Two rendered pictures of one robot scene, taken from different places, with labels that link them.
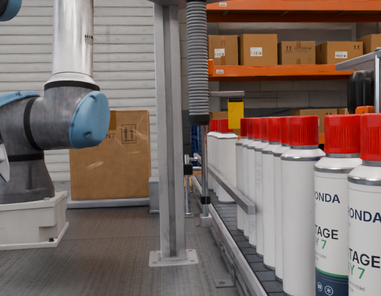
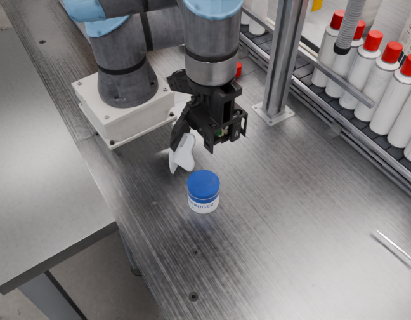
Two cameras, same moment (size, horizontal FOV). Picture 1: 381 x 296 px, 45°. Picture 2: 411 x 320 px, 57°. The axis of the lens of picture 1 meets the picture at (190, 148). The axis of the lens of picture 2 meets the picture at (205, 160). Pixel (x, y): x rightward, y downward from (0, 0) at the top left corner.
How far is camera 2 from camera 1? 0.77 m
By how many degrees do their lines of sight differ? 53
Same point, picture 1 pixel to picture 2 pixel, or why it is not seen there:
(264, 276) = (382, 144)
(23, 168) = (143, 72)
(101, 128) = not seen: hidden behind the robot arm
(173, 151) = (292, 52)
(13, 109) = (129, 26)
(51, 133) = (172, 42)
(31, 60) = not seen: outside the picture
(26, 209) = (156, 103)
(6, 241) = (144, 128)
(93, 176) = not seen: hidden behind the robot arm
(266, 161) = (401, 87)
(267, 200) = (392, 106)
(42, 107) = (160, 21)
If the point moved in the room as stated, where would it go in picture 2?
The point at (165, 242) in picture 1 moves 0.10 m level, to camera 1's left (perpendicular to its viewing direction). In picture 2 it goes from (275, 107) to (243, 120)
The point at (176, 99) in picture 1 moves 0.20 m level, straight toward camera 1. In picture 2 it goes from (302, 14) to (371, 63)
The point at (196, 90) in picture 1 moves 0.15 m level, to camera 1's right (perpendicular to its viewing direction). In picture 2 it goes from (351, 31) to (406, 13)
